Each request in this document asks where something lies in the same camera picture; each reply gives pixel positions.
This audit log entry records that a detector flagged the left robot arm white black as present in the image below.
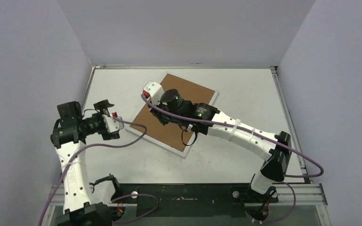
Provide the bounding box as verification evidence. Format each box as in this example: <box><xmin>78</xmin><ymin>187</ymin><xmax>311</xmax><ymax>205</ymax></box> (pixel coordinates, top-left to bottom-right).
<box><xmin>50</xmin><ymin>100</ymin><xmax>121</xmax><ymax>226</ymax></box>

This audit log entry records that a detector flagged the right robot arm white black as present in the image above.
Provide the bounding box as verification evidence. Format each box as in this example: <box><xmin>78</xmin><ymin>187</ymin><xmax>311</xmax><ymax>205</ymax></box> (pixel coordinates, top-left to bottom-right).
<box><xmin>141</xmin><ymin>87</ymin><xmax>291</xmax><ymax>202</ymax></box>

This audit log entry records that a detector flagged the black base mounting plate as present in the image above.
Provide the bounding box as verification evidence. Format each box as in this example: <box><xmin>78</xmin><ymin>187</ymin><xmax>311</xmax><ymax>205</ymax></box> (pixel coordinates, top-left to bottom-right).
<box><xmin>109</xmin><ymin>183</ymin><xmax>279</xmax><ymax>221</ymax></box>

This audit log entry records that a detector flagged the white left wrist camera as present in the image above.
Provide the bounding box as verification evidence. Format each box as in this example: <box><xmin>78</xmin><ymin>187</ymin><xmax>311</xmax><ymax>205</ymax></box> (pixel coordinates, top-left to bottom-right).
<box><xmin>102</xmin><ymin>114</ymin><xmax>124</xmax><ymax>134</ymax></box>

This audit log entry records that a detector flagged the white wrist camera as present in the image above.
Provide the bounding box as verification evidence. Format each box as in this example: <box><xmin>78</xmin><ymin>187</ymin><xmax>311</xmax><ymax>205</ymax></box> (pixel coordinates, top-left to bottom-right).
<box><xmin>102</xmin><ymin>114</ymin><xmax>124</xmax><ymax>134</ymax></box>
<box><xmin>142</xmin><ymin>81</ymin><xmax>164</xmax><ymax>105</ymax></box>

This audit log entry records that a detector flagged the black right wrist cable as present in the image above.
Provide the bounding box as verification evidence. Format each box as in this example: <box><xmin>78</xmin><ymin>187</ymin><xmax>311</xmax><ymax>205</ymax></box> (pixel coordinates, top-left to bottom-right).
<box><xmin>180</xmin><ymin>126</ymin><xmax>199</xmax><ymax>147</ymax></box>

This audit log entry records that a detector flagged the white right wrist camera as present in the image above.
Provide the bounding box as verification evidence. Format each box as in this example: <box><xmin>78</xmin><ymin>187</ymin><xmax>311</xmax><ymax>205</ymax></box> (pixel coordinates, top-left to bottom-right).
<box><xmin>142</xmin><ymin>81</ymin><xmax>164</xmax><ymax>105</ymax></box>

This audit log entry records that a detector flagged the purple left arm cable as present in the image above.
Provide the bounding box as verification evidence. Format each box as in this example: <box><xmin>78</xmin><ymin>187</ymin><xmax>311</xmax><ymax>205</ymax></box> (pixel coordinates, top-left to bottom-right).
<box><xmin>37</xmin><ymin>116</ymin><xmax>160</xmax><ymax>226</ymax></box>

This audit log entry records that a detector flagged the aluminium front rail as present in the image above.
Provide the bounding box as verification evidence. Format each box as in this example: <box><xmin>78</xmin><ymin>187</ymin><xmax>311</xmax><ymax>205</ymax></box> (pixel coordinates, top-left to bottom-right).
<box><xmin>49</xmin><ymin>183</ymin><xmax>328</xmax><ymax>206</ymax></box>

